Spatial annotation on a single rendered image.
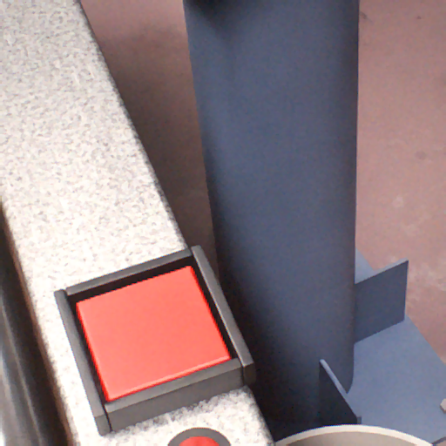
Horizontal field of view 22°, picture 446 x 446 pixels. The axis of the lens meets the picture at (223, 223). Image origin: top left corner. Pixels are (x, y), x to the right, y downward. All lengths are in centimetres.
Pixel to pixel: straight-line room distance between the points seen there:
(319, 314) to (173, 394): 86
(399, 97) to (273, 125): 89
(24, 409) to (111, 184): 14
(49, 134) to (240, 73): 45
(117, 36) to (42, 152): 151
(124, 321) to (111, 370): 3
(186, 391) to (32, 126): 21
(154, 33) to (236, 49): 109
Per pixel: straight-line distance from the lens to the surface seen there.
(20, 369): 55
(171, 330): 53
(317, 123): 112
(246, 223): 123
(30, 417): 53
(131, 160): 62
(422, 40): 209
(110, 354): 53
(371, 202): 181
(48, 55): 70
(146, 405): 51
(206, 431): 52
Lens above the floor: 136
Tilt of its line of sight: 49 degrees down
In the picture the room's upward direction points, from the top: 7 degrees counter-clockwise
